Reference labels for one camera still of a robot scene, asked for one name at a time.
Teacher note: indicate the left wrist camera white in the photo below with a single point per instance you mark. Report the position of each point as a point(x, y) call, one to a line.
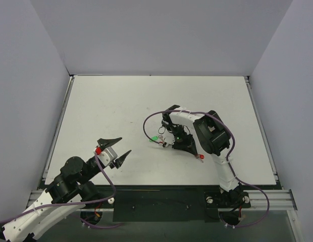
point(106, 156)

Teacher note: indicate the green tag key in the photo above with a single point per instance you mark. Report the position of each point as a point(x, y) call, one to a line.
point(157, 139)

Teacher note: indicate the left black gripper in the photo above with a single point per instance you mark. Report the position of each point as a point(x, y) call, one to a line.
point(113, 164)

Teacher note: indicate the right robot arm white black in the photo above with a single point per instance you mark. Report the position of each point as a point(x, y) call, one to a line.
point(213, 139)

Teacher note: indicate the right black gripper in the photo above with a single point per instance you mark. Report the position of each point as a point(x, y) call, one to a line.
point(183, 144)

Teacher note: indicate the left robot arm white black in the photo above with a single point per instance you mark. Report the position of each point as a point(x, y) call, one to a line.
point(71, 189)

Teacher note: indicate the red tag key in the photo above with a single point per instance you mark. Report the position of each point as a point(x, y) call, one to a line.
point(200, 157)

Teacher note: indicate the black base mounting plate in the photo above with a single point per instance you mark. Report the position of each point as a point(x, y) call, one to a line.
point(171, 204)

